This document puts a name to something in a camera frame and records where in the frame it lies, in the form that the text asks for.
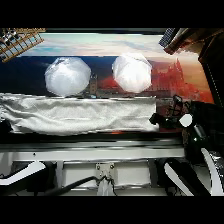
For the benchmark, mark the brown wooden rack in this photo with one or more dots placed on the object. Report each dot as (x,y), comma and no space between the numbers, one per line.
(23,43)

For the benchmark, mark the silver frame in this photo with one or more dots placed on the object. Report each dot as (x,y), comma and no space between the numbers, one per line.
(100,153)

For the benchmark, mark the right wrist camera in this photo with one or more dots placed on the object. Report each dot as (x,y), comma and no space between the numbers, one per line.
(176,106)

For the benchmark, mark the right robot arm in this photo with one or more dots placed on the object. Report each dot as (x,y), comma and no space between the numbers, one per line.
(196,133)

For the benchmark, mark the white garment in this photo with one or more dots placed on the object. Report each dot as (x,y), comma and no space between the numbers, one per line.
(76,115)

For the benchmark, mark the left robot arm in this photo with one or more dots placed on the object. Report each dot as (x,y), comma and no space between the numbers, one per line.
(20,175)

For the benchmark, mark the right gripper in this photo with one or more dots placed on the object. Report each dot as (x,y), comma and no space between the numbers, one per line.
(159,120)

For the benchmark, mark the heap of clothes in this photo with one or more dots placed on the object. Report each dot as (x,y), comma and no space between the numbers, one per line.
(176,40)

